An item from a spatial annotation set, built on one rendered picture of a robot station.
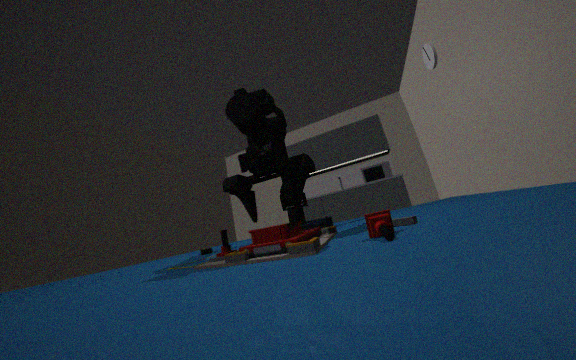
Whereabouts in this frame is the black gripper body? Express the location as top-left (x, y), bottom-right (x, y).
top-left (223, 138), bottom-right (316, 192)

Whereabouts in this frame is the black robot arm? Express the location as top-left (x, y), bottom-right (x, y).
top-left (225, 88), bottom-right (310, 225)

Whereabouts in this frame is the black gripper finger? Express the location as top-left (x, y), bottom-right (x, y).
top-left (229, 189), bottom-right (257, 223)
top-left (288, 170), bottom-right (310, 213)

